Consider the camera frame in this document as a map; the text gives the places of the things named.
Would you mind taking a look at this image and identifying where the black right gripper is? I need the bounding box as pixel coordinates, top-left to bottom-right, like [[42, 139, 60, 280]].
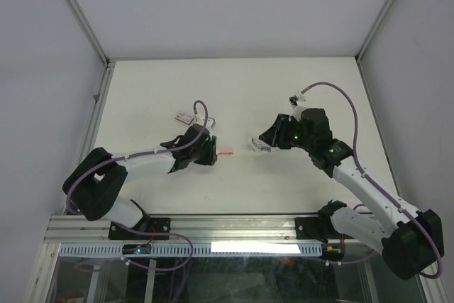
[[258, 114, 314, 151]]

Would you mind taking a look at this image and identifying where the pink stapler top cover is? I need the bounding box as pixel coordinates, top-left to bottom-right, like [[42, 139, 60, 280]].
[[217, 148, 234, 155]]

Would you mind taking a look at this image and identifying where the red white staple box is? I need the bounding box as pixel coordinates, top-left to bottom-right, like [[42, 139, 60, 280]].
[[175, 112, 195, 126]]

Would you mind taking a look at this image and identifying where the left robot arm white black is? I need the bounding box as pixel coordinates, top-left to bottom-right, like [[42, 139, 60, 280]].
[[62, 124, 217, 238]]

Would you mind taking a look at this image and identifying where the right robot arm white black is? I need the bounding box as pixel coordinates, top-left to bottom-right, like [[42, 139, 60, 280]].
[[259, 108, 444, 280]]

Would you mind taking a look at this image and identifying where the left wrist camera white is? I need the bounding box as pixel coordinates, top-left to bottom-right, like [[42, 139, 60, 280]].
[[195, 114, 216, 132]]

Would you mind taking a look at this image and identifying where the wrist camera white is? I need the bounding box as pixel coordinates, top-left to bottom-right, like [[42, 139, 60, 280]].
[[289, 92, 306, 109], [195, 114, 216, 132]]

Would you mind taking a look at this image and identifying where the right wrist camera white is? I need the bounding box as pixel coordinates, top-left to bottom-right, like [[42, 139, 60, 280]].
[[289, 92, 306, 109]]

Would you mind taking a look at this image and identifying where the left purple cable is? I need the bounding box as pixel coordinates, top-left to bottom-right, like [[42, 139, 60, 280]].
[[65, 99, 210, 272]]

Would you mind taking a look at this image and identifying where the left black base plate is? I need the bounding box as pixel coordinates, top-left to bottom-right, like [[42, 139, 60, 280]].
[[108, 216, 171, 241]]

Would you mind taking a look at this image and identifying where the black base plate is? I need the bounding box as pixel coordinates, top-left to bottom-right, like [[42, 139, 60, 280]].
[[294, 217, 328, 243], [108, 216, 171, 241]]

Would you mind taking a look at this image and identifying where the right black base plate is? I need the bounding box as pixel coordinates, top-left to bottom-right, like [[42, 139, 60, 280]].
[[294, 217, 328, 243]]

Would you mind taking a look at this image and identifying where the aluminium mounting rail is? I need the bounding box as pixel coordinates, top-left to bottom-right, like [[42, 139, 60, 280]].
[[44, 214, 318, 243]]

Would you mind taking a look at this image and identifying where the white slotted cable duct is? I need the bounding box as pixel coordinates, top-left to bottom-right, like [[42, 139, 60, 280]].
[[60, 242, 322, 258]]

